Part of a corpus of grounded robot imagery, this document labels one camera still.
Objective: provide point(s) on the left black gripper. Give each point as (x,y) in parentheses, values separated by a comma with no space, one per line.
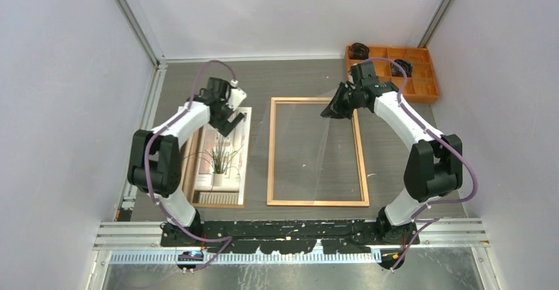
(224,126)

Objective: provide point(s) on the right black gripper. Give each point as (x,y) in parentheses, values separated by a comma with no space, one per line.
(335,109)

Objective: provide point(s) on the plant window photo print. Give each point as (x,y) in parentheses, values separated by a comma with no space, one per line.
(214,166)

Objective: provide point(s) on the orange wooden picture frame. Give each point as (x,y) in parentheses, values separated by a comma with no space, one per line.
(270,157)

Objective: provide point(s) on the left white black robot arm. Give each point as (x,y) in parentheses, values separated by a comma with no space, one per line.
(155,157)

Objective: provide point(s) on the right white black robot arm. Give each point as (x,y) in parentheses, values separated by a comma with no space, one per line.
(433,167)

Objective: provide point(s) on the orange compartment tray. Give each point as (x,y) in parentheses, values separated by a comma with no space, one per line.
(422,85)

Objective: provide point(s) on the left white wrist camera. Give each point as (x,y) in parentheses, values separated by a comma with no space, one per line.
(236,95)

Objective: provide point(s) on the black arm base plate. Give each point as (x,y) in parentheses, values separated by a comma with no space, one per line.
(347,236)

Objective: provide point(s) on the aluminium rail front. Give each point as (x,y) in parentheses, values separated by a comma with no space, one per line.
(445,233)

